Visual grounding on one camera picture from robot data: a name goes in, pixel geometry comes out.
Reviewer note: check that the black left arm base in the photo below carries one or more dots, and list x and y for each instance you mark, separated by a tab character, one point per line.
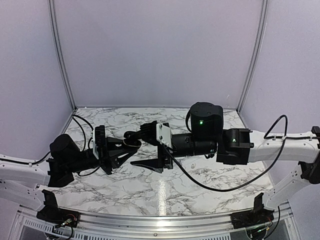
52	213

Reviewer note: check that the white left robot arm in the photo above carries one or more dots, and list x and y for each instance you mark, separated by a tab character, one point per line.
34	171

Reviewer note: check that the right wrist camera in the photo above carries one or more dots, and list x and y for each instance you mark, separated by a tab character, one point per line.
156	133

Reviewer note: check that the aluminium front frame rail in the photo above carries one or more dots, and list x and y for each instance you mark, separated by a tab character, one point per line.
102	226

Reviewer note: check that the aluminium corner post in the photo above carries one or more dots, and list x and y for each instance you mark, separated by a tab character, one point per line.
255	55
59	53

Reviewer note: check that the black earbud charging case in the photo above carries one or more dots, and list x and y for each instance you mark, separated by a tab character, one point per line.
133	143

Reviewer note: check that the right aluminium corner post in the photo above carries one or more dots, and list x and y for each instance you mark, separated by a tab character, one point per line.
255	55

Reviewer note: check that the left aluminium corner post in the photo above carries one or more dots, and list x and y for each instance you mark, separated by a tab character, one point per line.
59	53

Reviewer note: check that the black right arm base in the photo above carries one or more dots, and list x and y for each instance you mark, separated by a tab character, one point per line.
255	216

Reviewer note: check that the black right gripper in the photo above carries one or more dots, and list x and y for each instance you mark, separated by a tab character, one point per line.
157	165

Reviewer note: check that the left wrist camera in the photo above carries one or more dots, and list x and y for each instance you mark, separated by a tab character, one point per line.
99	142

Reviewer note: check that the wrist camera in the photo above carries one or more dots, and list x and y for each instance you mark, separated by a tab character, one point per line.
156	133
99	142

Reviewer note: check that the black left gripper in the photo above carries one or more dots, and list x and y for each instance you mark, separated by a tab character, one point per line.
113	152

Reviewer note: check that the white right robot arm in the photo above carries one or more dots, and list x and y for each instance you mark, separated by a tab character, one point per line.
303	148

